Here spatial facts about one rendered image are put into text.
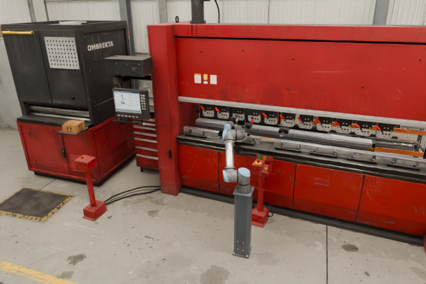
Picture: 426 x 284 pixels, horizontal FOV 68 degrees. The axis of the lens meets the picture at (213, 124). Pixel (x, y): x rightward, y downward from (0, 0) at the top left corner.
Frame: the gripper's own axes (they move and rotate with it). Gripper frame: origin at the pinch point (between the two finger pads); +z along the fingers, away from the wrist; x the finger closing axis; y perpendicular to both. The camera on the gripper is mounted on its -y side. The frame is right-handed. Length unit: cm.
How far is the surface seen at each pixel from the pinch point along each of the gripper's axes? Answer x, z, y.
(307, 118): -83, 3, 12
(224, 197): 15, -3, -114
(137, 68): 101, -49, 67
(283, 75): -54, 3, 58
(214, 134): 30.5, 4.4, -25.8
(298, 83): -71, 3, 51
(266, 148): -40, -3, -31
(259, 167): -39, -31, -43
